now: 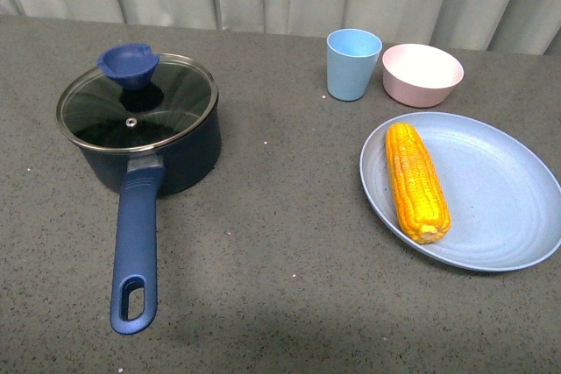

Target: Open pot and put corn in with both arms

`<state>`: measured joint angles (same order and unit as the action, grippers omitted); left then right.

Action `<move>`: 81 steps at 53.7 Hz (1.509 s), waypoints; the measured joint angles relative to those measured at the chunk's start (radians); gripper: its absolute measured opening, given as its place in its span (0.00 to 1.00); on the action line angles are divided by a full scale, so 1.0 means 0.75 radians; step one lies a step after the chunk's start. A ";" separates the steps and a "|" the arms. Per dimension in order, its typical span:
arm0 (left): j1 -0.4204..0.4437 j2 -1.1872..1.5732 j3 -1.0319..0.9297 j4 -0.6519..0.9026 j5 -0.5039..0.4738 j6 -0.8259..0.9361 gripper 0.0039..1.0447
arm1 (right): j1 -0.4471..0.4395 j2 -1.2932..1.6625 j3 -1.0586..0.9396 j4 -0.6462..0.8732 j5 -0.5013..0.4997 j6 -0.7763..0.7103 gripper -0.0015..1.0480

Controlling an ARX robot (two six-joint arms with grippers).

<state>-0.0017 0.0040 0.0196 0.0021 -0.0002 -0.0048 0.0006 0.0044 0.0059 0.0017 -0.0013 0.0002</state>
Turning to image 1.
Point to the dark blue saucepan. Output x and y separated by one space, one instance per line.
140 179

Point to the pink bowl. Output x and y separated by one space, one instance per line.
420 76

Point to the light blue plate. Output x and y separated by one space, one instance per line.
504 201

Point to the yellow corn cob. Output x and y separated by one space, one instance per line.
422 210

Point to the glass lid with blue knob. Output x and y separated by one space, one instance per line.
100 114

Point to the light blue cup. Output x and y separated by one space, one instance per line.
352 55

